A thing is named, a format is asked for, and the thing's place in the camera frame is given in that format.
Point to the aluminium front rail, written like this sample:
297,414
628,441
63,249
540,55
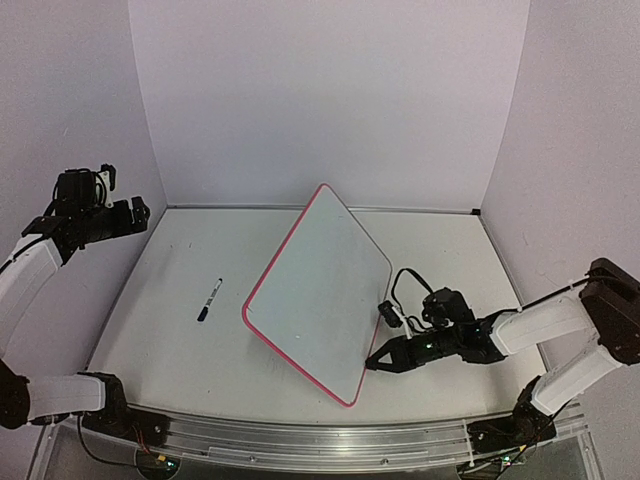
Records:
323,448

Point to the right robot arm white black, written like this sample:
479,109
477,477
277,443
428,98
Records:
605,304

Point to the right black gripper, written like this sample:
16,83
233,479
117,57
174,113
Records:
403,354

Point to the pink framed whiteboard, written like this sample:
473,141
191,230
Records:
316,302

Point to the right base circuit board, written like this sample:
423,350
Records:
502,460

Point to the left base circuit board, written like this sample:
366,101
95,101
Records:
154,460

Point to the dark blue marker cap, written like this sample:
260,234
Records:
203,314

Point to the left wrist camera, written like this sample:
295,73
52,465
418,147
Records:
105,180

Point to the white marker pen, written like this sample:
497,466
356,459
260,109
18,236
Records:
213,294

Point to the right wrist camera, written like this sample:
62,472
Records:
391,315

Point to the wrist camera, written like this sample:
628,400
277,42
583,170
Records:
391,315
105,180

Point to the base circuit board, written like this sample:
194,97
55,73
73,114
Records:
502,460
154,460

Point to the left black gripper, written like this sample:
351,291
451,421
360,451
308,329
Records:
124,223

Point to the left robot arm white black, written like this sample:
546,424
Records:
46,245

